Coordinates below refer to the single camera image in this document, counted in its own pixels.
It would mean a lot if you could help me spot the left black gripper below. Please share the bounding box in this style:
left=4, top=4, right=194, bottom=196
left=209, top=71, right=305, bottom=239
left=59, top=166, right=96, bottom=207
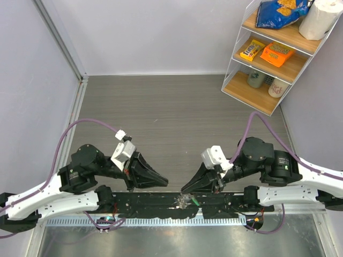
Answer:
left=94, top=147, right=170, bottom=191

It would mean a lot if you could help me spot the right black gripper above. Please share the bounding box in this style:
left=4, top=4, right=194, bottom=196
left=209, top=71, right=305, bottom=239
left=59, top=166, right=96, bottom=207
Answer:
left=181, top=155, right=262, bottom=194

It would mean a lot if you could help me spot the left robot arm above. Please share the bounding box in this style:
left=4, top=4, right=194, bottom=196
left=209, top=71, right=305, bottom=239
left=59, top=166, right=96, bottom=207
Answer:
left=1, top=141, right=168, bottom=234

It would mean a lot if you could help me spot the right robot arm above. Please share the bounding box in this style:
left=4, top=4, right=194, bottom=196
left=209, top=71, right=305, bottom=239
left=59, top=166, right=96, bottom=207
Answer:
left=181, top=137, right=342, bottom=211

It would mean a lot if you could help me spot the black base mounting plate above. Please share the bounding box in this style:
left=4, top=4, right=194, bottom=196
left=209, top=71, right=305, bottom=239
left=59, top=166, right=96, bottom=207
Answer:
left=108, top=192, right=274, bottom=219

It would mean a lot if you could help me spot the green grey mug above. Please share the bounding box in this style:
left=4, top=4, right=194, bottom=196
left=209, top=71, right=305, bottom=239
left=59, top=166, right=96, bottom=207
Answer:
left=247, top=69, right=266, bottom=88

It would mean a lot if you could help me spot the white printed cup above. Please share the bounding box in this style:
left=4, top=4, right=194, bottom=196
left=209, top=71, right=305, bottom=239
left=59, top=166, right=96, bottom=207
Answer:
left=268, top=79, right=289, bottom=98

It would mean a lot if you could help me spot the yellow candy bag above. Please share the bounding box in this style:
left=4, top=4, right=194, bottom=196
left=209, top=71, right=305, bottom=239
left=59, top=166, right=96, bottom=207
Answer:
left=240, top=40, right=265, bottom=62

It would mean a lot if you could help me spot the orange candy bag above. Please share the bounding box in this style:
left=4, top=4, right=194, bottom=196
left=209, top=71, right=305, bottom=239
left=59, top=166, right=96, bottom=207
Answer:
left=260, top=42, right=295, bottom=67

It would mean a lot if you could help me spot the blue chips bag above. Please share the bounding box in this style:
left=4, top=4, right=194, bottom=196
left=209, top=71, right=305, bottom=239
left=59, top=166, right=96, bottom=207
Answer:
left=255, top=0, right=312, bottom=29

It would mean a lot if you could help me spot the white paper towel roll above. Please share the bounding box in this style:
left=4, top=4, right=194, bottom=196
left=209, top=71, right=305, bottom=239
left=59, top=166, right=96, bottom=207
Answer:
left=299, top=0, right=342, bottom=40

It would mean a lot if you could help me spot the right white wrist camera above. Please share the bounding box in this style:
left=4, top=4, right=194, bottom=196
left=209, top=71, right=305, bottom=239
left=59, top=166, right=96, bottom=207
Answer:
left=201, top=145, right=234, bottom=172

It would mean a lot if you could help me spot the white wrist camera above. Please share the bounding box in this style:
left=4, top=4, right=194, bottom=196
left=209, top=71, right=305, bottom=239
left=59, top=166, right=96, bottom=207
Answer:
left=110, top=141, right=136, bottom=171
left=201, top=145, right=234, bottom=172

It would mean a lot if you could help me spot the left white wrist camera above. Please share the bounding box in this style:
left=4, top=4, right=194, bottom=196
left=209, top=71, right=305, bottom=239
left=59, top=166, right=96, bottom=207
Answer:
left=110, top=141, right=136, bottom=171

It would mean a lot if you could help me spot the slotted cable duct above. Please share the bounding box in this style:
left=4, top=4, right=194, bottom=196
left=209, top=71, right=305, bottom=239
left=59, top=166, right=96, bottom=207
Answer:
left=46, top=215, right=247, bottom=227

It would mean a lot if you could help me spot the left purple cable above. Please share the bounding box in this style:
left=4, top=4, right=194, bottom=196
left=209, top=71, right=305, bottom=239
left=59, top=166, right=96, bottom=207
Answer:
left=0, top=118, right=126, bottom=240

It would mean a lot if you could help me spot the purple cable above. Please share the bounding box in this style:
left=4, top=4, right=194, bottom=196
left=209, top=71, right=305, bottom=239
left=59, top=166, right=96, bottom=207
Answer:
left=0, top=118, right=126, bottom=240
left=230, top=111, right=343, bottom=233

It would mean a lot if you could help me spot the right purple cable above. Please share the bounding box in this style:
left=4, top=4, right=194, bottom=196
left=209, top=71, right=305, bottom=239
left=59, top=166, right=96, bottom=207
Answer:
left=230, top=111, right=343, bottom=233

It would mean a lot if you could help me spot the white wire shelf rack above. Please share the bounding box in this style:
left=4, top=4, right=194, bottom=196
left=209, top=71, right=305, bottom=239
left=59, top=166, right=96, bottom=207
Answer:
left=221, top=1, right=335, bottom=116

